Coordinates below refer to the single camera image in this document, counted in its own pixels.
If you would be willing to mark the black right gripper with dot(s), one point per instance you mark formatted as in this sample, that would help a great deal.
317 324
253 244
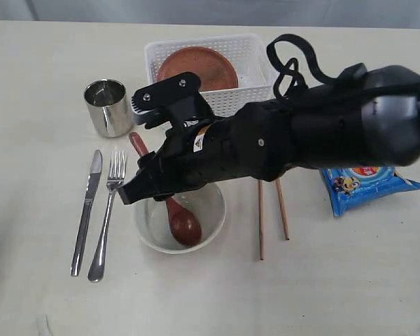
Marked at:
255 142

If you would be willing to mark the silver metal fork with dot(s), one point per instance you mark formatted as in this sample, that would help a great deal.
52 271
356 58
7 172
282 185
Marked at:
115 179

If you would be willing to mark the brown wooden spoon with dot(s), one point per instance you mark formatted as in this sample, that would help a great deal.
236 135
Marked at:
183 224

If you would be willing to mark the white bowl dark inside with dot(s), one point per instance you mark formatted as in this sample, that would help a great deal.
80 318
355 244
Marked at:
152 224

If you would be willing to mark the silver table knife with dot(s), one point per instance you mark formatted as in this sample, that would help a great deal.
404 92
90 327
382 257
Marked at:
92 186

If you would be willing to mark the shiny metal cup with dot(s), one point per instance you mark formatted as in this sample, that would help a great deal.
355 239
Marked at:
107 104

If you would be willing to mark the wooden chopstick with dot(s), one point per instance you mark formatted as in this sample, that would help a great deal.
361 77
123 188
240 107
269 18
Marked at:
282 208
261 220

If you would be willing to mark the blue chips bag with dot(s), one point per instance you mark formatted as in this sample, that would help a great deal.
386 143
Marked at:
349 188

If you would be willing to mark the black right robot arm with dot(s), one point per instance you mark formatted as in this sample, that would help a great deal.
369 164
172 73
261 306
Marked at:
370 121

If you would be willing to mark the brown wooden plate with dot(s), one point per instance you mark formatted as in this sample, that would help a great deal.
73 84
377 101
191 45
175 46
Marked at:
214 70

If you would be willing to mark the white perforated plastic basket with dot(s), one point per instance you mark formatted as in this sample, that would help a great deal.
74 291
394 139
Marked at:
246 53

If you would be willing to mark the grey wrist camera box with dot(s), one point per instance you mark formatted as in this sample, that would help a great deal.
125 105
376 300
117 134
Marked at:
175 100

